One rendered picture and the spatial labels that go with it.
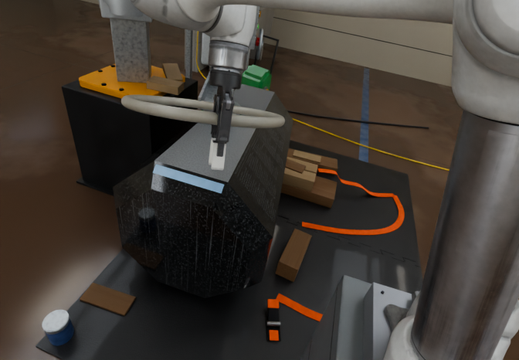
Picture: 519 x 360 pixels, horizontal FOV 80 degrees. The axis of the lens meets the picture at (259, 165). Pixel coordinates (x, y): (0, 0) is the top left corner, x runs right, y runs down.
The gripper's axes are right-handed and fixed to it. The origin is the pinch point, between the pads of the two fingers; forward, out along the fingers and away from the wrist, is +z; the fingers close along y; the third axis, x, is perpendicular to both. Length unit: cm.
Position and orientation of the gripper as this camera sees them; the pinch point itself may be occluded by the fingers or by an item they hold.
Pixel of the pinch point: (217, 154)
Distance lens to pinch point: 78.8
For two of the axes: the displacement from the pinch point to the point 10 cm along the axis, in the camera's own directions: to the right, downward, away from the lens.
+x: -9.4, -0.6, -3.2
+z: -1.4, 9.6, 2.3
